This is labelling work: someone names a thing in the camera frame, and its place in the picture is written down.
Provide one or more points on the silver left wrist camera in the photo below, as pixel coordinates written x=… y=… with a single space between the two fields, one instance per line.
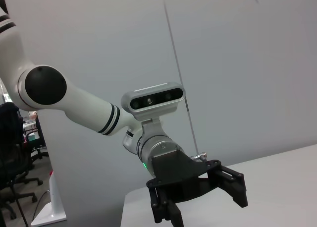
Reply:
x=153 y=100

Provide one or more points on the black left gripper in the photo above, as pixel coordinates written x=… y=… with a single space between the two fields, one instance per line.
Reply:
x=178 y=177

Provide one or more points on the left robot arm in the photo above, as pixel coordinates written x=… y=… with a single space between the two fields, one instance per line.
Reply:
x=81 y=103

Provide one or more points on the white metal floor stand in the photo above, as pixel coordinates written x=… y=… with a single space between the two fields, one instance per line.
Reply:
x=54 y=199

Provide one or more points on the black office chair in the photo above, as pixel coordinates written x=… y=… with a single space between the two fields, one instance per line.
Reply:
x=12 y=157
x=36 y=141

